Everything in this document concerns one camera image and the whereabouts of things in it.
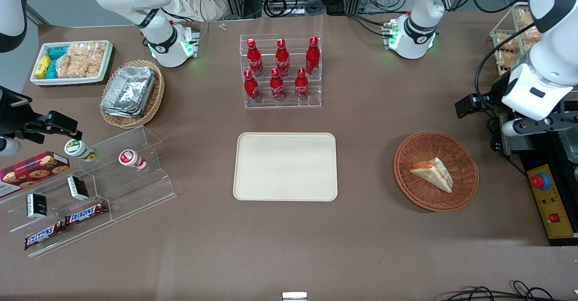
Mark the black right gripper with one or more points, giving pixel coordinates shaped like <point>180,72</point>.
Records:
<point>12,115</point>

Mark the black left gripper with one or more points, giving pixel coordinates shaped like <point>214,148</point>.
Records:
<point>492,97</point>

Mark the triangular sandwich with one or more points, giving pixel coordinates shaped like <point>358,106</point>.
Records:
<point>434,173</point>

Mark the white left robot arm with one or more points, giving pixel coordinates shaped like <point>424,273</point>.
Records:
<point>420,25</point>

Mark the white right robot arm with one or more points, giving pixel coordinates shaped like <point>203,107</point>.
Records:
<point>158,30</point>

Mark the white snack tray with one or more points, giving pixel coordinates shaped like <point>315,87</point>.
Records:
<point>72,81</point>

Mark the light oval wicker basket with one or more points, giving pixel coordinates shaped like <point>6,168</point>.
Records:
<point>156,98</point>

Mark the brown wicker basket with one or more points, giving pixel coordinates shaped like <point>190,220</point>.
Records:
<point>415,188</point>

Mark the beige rectangular tray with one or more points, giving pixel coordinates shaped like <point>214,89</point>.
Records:
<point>284,166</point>

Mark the green capped yogurt bottle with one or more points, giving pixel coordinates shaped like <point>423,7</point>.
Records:
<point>79,150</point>

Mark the wrapped bread pack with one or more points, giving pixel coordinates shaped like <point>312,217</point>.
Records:
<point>506,43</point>
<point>533,34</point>
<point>524,19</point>
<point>508,62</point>

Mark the red cookie box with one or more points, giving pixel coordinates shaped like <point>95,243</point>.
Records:
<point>31,172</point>

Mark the teal snack packet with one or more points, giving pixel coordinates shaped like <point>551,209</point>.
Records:
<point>58,52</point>
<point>52,70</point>

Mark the yellow snack packet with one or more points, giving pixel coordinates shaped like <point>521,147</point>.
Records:
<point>42,66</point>

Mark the small black white carton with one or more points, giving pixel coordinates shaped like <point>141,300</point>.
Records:
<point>77,188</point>
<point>37,206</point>

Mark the clear bag of rice crackers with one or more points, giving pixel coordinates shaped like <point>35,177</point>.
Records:
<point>81,59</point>

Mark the black machine housing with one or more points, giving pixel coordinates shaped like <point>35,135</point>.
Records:
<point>537,154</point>

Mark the stacked aluminium foil containers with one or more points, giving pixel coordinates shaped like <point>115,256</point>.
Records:
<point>128,91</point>

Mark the red capped yogurt bottle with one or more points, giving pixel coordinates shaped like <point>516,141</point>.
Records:
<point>131,159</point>

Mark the snickers chocolate bar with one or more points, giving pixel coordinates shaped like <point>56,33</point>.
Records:
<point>86,214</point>
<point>43,235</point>

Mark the clear acrylic step shelf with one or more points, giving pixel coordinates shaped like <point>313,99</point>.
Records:
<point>135,188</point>

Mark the red emergency stop button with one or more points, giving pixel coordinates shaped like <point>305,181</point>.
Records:
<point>540,181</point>

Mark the yellow control panel box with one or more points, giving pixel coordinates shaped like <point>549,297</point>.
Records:
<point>555,206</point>

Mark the red cola bottle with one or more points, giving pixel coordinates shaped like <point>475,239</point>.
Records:
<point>277,87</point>
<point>254,59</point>
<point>301,86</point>
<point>282,59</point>
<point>312,57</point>
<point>251,89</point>

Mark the beige cloth bag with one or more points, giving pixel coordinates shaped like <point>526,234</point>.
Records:
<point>194,1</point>

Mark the clear acrylic bottle rack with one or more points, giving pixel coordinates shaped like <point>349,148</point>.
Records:
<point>282,104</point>

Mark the grey metal bracket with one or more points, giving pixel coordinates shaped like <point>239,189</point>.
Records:
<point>508,141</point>

